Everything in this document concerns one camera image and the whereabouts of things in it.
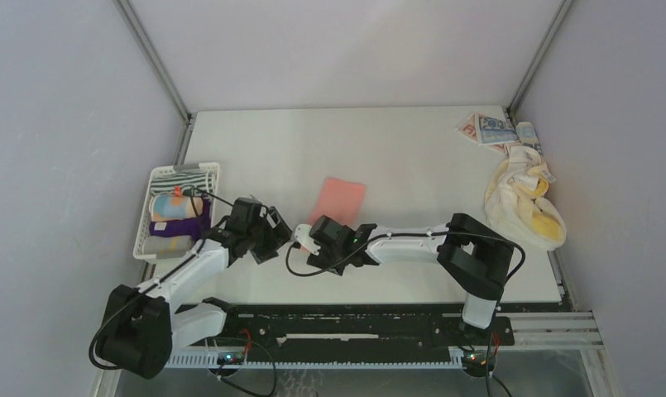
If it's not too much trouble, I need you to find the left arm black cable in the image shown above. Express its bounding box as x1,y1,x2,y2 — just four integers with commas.
87,186,241,371

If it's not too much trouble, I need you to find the orange polka dot towel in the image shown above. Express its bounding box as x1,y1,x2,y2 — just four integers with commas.
148,185,205,222

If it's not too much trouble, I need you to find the left base control board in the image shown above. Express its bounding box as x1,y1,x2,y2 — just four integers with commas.
217,352,246,366

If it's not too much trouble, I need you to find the purple towel roll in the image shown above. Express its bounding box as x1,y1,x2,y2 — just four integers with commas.
149,199,211,241

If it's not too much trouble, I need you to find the blue patterned towel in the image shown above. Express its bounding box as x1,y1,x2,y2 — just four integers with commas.
456,112,543,154

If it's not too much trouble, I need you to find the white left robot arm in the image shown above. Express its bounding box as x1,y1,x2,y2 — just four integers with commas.
88,198,292,380

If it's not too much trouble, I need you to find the white yellow towel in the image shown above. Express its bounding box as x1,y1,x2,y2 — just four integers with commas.
484,145,567,251

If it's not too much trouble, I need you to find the left aluminium frame post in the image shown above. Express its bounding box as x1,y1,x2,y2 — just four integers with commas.
114,0,193,122

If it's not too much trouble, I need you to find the aluminium frame post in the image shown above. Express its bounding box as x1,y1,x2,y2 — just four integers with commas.
114,0,193,122
506,0,576,119

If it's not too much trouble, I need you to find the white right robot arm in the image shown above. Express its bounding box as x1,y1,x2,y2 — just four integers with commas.
294,213,522,344

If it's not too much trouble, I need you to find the pink towel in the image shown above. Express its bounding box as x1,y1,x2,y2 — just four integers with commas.
306,177,366,226

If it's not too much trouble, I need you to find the black white zebra towel roll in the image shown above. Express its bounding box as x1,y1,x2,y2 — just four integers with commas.
148,170,217,196

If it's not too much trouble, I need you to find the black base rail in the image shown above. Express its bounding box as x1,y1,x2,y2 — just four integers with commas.
187,299,515,365

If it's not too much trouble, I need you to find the right base control board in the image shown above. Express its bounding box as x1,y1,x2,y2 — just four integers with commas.
462,351,496,367

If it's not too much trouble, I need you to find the white plastic basket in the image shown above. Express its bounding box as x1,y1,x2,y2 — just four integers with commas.
133,162,220,264

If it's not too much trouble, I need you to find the grey yellow towel roll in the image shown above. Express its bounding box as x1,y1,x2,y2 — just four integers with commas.
142,236,194,255

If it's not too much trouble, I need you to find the white cable duct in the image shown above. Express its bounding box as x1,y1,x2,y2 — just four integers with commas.
165,349,463,370

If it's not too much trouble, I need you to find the right aluminium frame post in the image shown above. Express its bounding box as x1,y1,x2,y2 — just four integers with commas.
506,0,576,119

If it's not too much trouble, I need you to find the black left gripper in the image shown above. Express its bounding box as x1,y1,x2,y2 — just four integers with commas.
245,207,293,264

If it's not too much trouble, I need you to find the base control board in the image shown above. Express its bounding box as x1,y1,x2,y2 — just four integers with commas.
462,351,496,367
217,352,246,366

